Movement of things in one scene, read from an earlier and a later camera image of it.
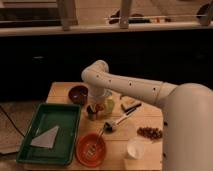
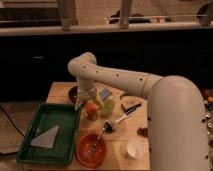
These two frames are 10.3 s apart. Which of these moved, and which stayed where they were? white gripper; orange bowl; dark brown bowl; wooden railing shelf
Moved: white gripper
Stayed: orange bowl; dark brown bowl; wooden railing shelf
